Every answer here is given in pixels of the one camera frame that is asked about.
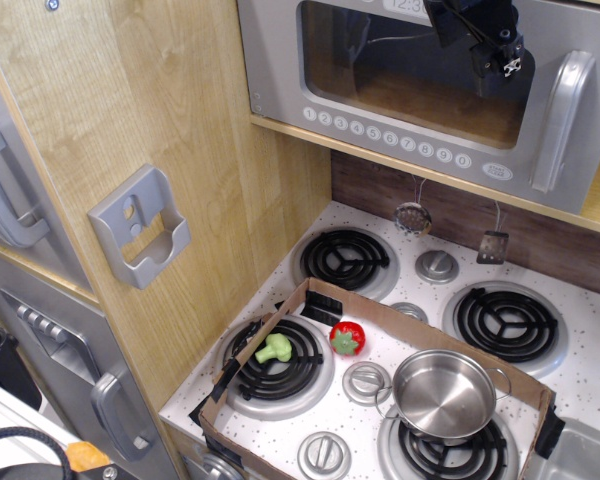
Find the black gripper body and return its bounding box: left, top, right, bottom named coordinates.
left=422, top=0, right=524, bottom=49

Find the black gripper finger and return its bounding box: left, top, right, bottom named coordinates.
left=424, top=0, right=475, bottom=47
left=470, top=42, right=524, bottom=98

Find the grey toy microwave door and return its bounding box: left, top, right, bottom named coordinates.
left=237, top=1, right=600, bottom=214

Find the wooden microwave shelf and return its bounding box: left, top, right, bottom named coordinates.
left=250, top=114, right=600, bottom=233

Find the hanging metal strainer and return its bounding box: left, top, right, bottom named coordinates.
left=393, top=177, right=432, bottom=237

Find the hanging metal spatula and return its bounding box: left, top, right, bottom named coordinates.
left=476, top=201, right=509, bottom=265

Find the back grey stove knob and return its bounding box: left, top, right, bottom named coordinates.
left=415, top=250, right=460, bottom=285

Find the grey stove knob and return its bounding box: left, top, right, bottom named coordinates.
left=390, top=302, right=429, bottom=324
left=297, top=431, right=352, bottom=480
left=342, top=361, right=391, bottom=407
left=415, top=250, right=460, bottom=285

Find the back left black burner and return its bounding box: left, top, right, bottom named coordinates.
left=290, top=227, right=400, bottom=301

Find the black burner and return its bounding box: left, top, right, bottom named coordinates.
left=290, top=227, right=400, bottom=301
left=226, top=315, right=335, bottom=421
left=376, top=407, right=520, bottom=480
left=442, top=281, right=569, bottom=378

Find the back right black burner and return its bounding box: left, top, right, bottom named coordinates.
left=442, top=281, right=569, bottom=378

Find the middle grey stove knob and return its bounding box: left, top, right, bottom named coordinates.
left=390, top=302, right=429, bottom=324

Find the red toy strawberry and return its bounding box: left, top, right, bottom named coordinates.
left=329, top=321, right=366, bottom=356

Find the stainless steel pot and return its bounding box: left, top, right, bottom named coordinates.
left=380, top=349, right=512, bottom=446

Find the centre grey stove knob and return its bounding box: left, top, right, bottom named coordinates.
left=342, top=361, right=391, bottom=407

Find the green toy broccoli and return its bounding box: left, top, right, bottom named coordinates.
left=255, top=333, right=292, bottom=364

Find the front right black burner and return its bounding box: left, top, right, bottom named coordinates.
left=376, top=407, right=520, bottom=480

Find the front left black burner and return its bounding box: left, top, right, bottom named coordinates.
left=226, top=315, right=335, bottom=421

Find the steel sink basin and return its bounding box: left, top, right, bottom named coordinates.
left=522, top=417, right=600, bottom=480

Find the front grey stove knob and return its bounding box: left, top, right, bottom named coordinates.
left=297, top=431, right=352, bottom=480

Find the grey ice dispenser panel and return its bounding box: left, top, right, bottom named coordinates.
left=0, top=289, right=101, bottom=385

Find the black device at left edge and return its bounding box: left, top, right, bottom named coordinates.
left=0, top=328, right=42, bottom=410

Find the orange tape piece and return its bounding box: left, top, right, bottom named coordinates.
left=65, top=441, right=111, bottom=472

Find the brown cardboard barrier frame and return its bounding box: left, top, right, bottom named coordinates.
left=190, top=279, right=557, bottom=479

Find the grey wall phone holder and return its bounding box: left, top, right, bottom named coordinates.
left=88, top=164, right=191, bottom=290

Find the lower grey fridge handle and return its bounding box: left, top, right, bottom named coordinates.
left=90, top=372, right=149, bottom=462

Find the black braided cable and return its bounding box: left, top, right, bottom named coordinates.
left=0, top=424, right=74, bottom=480

